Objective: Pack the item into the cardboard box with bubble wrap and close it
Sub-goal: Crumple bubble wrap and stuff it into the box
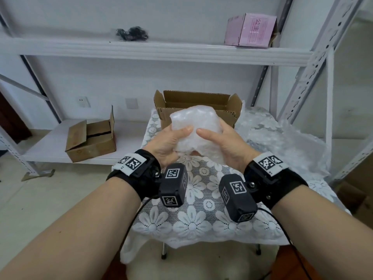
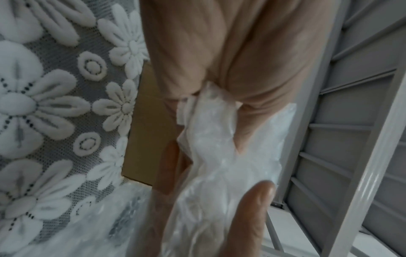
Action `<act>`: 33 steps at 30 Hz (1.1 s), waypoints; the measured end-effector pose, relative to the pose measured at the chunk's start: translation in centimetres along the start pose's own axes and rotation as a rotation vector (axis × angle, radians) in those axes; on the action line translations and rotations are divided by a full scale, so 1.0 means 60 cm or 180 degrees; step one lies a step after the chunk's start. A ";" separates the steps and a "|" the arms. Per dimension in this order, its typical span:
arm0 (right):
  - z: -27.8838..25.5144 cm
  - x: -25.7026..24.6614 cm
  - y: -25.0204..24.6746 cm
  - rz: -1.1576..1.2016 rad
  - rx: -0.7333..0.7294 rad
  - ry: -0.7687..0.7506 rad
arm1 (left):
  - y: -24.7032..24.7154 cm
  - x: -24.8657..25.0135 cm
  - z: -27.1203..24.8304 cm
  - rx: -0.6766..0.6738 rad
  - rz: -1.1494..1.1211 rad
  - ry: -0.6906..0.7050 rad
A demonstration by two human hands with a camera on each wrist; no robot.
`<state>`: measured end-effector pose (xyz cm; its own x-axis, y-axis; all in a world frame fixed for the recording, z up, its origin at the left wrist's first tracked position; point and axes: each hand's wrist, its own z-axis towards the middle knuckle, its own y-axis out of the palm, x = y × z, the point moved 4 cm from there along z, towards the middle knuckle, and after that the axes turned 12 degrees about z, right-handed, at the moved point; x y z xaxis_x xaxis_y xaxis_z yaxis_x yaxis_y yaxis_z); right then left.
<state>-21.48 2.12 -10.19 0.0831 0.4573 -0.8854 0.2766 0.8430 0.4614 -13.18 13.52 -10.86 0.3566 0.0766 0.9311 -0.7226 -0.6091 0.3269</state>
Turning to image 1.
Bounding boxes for black right camera cable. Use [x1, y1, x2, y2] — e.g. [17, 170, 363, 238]
[256, 206, 312, 280]

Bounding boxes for brown cardboard box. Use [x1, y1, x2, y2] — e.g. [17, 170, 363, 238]
[153, 89, 243, 130]

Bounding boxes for clear bubble wrap sheet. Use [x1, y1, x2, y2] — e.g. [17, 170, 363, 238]
[169, 105, 227, 166]

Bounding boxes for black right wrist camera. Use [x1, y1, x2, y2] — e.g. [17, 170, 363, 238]
[218, 175, 258, 223]

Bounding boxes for small worn cardboard carton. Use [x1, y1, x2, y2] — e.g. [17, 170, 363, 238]
[64, 105, 117, 163]

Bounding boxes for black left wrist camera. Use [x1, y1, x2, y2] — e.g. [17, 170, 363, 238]
[159, 163, 188, 207]

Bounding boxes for person's left forearm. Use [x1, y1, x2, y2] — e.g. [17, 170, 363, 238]
[0, 176, 142, 280]

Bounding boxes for white floral lace tablecloth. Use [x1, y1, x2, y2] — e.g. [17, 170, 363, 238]
[119, 107, 352, 264]

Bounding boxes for pink paper box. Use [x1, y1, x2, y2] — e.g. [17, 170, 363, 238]
[223, 13, 278, 49]

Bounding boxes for black wrist strap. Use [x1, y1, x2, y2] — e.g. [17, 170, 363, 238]
[106, 149, 162, 201]
[243, 151, 309, 210]

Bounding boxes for white metal shelving rack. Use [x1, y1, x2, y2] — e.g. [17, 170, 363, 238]
[0, 0, 366, 183]
[325, 0, 373, 187]

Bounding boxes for person's left hand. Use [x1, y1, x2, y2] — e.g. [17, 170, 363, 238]
[143, 125, 194, 170]

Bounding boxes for person's right forearm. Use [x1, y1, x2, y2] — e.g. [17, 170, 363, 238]
[272, 185, 373, 280]

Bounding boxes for dark wooden door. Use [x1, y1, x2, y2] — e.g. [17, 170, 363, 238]
[0, 91, 32, 144]

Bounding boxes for black cable bundle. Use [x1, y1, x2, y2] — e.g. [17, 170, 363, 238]
[116, 26, 149, 42]

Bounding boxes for large bubble wrap sheet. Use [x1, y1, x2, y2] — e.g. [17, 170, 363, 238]
[234, 99, 333, 178]

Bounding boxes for person's right hand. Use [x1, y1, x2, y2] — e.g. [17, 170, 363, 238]
[195, 118, 261, 174]

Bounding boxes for large brown printed carton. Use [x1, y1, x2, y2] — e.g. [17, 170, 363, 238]
[335, 160, 373, 231]

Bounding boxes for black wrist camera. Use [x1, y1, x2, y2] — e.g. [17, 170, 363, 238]
[218, 175, 258, 223]
[159, 163, 188, 207]

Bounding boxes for black left wrist strap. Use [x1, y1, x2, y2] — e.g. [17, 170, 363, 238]
[106, 149, 162, 201]

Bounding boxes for black right wrist strap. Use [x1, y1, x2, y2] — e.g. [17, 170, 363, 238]
[243, 151, 309, 210]

